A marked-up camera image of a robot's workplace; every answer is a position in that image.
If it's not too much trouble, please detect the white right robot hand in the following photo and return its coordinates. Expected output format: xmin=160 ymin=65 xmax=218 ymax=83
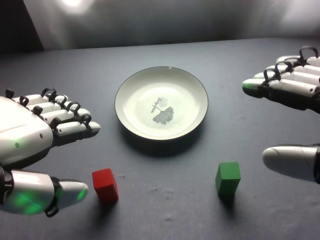
xmin=241 ymin=45 xmax=320 ymax=185

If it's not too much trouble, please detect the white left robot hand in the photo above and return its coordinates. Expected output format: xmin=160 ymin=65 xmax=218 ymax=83
xmin=0 ymin=87 xmax=102 ymax=217

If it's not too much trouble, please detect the red cube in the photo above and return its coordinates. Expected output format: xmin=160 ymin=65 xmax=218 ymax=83
xmin=91 ymin=168 xmax=119 ymax=203

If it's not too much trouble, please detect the green cube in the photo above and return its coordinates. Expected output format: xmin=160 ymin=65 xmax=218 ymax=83
xmin=215 ymin=161 xmax=242 ymax=198

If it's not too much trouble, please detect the white plate with leaf print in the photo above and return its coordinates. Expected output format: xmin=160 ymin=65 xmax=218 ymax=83
xmin=114 ymin=66 xmax=209 ymax=144

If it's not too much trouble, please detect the dark background panel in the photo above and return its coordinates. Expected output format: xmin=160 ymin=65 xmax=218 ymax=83
xmin=0 ymin=0 xmax=45 ymax=53

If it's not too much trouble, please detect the grey table cloth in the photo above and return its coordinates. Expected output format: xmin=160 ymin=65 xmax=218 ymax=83
xmin=0 ymin=37 xmax=320 ymax=240

